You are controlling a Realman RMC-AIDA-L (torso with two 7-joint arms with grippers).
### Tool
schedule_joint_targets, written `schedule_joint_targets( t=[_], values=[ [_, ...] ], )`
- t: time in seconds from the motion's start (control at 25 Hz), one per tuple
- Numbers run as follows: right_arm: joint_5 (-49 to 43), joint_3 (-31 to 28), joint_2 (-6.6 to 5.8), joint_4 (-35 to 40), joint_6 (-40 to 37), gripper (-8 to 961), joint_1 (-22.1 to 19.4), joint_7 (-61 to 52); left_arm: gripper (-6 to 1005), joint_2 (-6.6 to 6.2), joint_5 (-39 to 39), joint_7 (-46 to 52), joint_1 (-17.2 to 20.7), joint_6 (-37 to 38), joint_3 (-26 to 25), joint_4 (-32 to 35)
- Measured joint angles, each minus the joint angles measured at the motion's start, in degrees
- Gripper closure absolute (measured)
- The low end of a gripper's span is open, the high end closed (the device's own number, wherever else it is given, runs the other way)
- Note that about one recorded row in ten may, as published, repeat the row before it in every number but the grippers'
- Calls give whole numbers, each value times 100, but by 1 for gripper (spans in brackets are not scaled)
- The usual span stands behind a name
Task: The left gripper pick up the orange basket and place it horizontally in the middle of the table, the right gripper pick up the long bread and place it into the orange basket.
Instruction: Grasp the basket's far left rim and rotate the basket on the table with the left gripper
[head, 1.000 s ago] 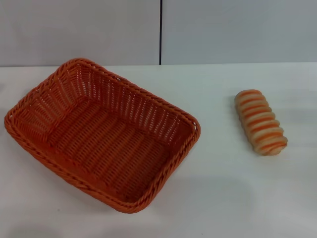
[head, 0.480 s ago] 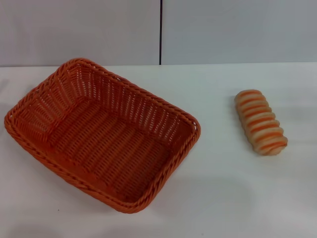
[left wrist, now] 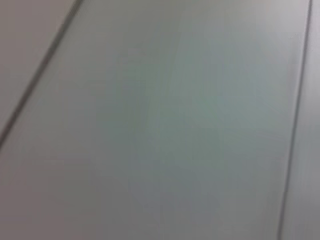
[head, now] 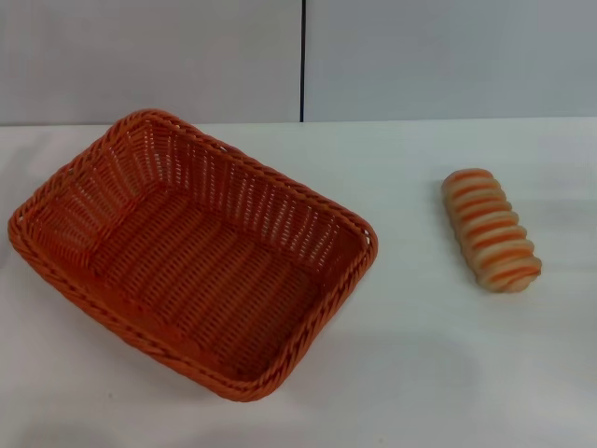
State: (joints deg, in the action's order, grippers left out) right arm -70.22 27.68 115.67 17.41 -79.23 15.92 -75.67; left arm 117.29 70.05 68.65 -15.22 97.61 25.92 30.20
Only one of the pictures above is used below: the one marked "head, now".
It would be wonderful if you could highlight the orange woven plastic basket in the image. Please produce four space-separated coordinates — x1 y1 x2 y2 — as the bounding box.
7 108 380 403

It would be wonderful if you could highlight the striped orange cream bread roll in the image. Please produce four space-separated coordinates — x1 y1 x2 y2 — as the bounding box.
440 168 544 294

